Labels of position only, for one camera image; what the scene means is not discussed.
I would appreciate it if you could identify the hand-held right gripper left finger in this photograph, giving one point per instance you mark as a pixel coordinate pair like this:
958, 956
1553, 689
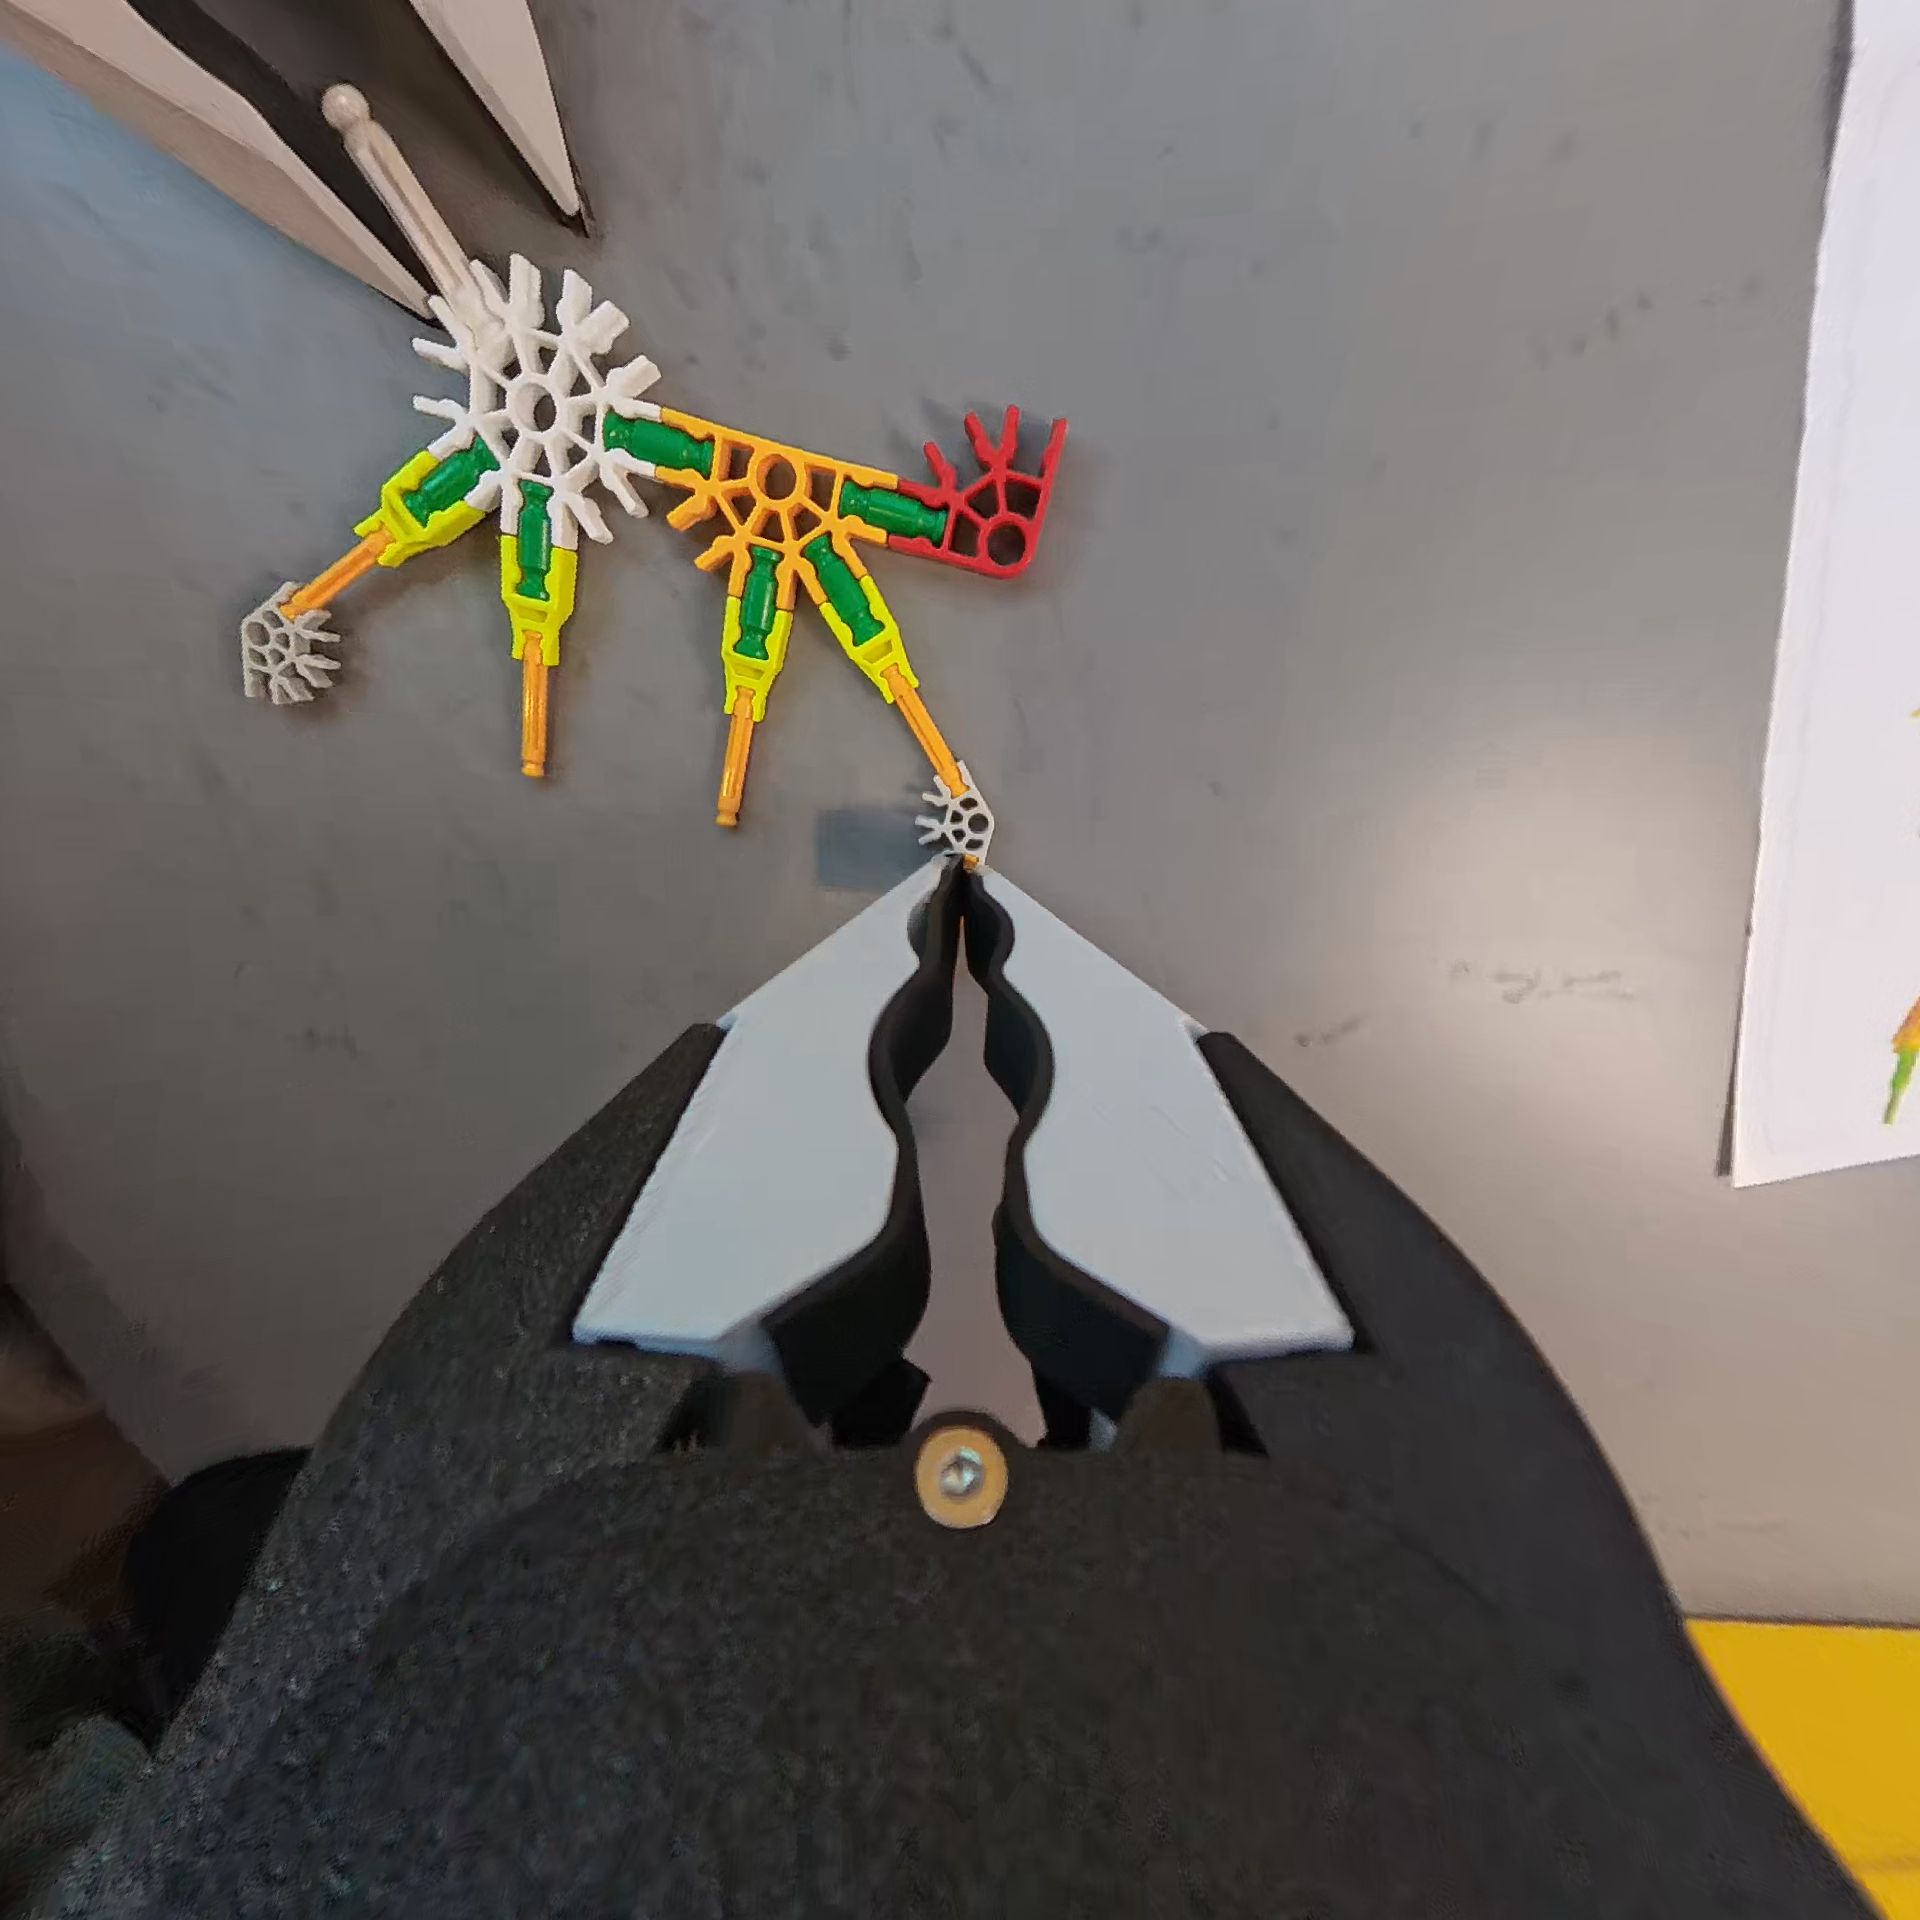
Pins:
736, 1186

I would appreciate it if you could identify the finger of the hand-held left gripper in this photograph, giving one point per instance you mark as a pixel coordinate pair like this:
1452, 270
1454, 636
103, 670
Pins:
166, 84
502, 74

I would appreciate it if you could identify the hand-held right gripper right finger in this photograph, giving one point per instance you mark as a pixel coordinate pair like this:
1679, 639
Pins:
1186, 1186

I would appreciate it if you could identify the colourful construction toy model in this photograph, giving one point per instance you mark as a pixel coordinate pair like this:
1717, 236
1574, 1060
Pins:
533, 407

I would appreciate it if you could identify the small grey connector piece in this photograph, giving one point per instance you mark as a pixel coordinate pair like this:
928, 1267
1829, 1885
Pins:
958, 818
287, 646

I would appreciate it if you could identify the yellow plastic bin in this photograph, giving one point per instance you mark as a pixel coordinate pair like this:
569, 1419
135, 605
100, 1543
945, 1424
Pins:
1817, 1755

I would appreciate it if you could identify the grey desk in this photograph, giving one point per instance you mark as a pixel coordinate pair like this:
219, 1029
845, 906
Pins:
1350, 525

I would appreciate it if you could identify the white folded instruction sheet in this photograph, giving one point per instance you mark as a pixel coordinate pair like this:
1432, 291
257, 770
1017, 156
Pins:
1844, 603

